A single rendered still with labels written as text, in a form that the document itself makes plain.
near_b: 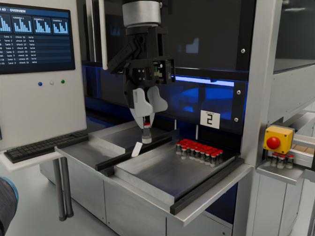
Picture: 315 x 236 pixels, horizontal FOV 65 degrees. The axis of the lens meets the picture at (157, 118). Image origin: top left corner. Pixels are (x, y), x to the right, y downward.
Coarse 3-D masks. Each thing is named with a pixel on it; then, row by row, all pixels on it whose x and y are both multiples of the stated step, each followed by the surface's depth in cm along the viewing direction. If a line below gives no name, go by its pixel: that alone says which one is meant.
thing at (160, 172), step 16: (128, 160) 86; (144, 160) 92; (160, 160) 93; (176, 160) 93; (192, 160) 93; (128, 176) 77; (144, 176) 82; (160, 176) 82; (176, 176) 82; (192, 176) 82; (208, 176) 77; (160, 192) 68; (176, 192) 72
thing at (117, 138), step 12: (96, 132) 115; (108, 132) 120; (120, 132) 124; (132, 132) 124; (156, 132) 124; (168, 132) 114; (108, 144) 103; (120, 144) 108; (132, 144) 108; (144, 144) 103
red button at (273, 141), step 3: (270, 138) 79; (273, 138) 79; (276, 138) 79; (267, 141) 80; (270, 141) 79; (273, 141) 78; (276, 141) 78; (279, 141) 78; (267, 144) 80; (270, 144) 79; (273, 144) 78; (276, 144) 78; (279, 144) 78; (270, 147) 79; (273, 147) 79; (276, 147) 78
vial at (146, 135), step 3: (144, 126) 56; (147, 126) 56; (144, 129) 56; (147, 129) 56; (150, 129) 57; (144, 132) 56; (147, 132) 56; (150, 132) 57; (144, 135) 56; (147, 135) 56; (150, 135) 57; (144, 138) 56; (147, 138) 56; (150, 138) 57; (144, 141) 56; (147, 141) 56; (150, 141) 57
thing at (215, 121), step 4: (204, 112) 98; (208, 112) 97; (212, 112) 95; (204, 116) 98; (208, 116) 97; (212, 116) 96; (216, 116) 94; (204, 120) 99; (212, 120) 96; (216, 120) 95; (200, 124) 100; (204, 124) 99; (208, 124) 98; (212, 124) 96; (216, 124) 95
